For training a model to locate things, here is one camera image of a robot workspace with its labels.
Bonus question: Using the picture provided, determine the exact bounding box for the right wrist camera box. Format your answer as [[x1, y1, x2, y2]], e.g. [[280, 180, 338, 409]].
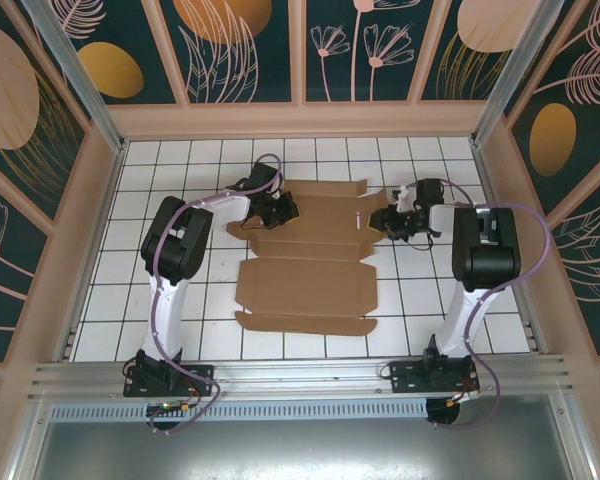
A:
[[390, 184, 414, 215]]

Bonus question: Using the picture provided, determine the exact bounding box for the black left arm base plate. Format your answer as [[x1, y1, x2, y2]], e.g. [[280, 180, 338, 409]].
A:
[[123, 363, 216, 399]]

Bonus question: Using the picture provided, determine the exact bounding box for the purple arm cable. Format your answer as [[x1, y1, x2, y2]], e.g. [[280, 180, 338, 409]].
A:
[[147, 153, 286, 435], [427, 177, 553, 431]]

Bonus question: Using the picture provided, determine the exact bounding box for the slotted grey cable duct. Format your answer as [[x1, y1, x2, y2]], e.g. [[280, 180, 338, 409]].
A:
[[46, 398, 430, 422]]

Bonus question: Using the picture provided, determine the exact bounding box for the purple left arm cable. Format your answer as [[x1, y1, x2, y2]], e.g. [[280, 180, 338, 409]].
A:
[[147, 153, 286, 435]]

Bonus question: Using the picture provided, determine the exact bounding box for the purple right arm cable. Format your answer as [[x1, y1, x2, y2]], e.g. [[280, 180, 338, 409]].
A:
[[427, 177, 553, 431]]

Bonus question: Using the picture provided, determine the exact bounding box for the aluminium frame post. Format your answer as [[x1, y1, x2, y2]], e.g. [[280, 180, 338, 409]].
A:
[[19, 0, 127, 154], [468, 0, 564, 150]]

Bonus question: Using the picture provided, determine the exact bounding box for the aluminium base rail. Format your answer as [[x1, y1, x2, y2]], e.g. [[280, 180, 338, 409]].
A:
[[27, 353, 580, 402]]

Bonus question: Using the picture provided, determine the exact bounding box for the aluminium table edge rail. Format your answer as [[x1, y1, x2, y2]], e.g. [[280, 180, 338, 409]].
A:
[[471, 142, 550, 355], [54, 142, 129, 364]]

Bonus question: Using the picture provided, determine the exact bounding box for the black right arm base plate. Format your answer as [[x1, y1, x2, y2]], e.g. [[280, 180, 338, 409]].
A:
[[388, 360, 481, 397]]

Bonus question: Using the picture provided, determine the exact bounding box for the grey metal panel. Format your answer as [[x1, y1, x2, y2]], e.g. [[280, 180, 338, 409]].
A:
[[29, 394, 579, 480]]

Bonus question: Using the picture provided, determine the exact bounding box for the brown cardboard box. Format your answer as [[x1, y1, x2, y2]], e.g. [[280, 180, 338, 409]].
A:
[[225, 178, 393, 338]]

